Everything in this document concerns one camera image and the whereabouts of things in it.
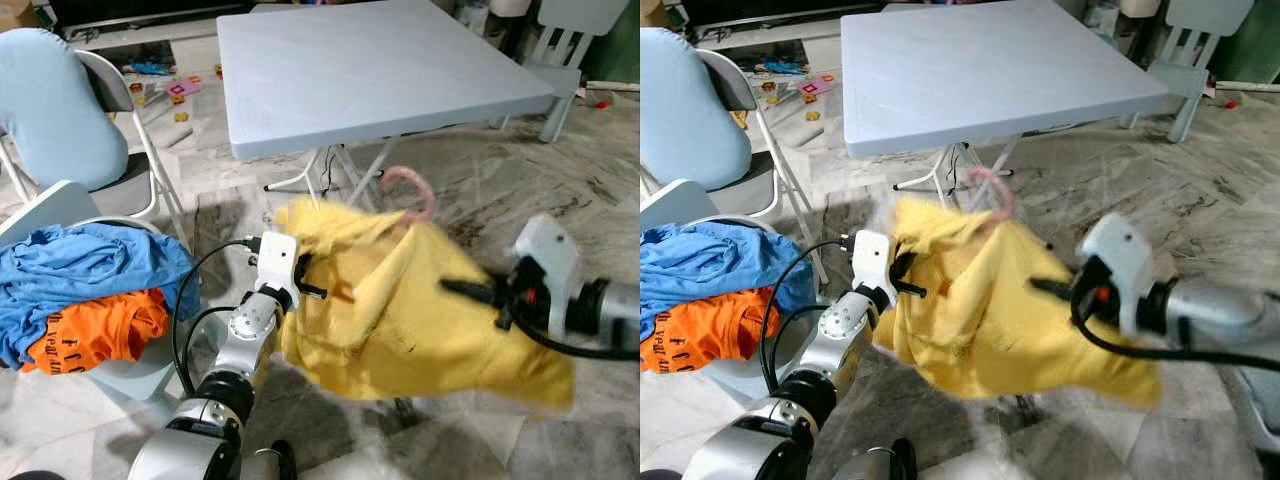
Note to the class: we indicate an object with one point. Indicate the grey folding chair white frame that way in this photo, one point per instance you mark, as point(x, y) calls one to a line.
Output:
point(735, 85)
point(110, 85)

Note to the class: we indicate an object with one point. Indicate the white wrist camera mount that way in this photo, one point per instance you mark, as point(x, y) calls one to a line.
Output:
point(277, 262)
point(545, 250)
point(870, 260)
point(1115, 245)

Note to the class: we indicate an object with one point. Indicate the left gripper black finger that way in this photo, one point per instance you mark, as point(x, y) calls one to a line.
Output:
point(910, 290)
point(314, 291)

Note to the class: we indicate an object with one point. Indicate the orange shirt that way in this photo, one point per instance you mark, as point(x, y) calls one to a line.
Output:
point(715, 335)
point(95, 335)

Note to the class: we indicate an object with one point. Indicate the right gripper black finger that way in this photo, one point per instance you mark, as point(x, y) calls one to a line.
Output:
point(470, 291)
point(1052, 289)

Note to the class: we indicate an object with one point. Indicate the black tv cabinet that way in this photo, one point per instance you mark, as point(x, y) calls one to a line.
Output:
point(760, 10)
point(130, 10)

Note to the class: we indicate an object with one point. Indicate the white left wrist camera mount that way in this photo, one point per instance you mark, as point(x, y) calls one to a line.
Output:
point(870, 260)
point(277, 262)

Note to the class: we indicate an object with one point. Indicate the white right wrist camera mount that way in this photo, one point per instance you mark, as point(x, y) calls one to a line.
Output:
point(1115, 245)
point(545, 250)

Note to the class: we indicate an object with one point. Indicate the blue shirt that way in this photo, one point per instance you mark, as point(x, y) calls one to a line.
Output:
point(720, 265)
point(90, 265)

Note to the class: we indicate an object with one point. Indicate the yellow shirt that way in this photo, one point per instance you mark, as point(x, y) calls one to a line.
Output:
point(420, 330)
point(1000, 330)

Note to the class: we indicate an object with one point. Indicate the pink toy tile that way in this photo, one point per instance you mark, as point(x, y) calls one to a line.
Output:
point(183, 88)
point(816, 88)

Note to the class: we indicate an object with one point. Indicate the pale blue pillow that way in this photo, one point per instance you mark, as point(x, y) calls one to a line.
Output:
point(55, 110)
point(690, 110)

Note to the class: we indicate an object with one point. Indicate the pale blue folding table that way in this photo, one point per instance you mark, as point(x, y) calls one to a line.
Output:
point(1000, 70)
point(370, 70)

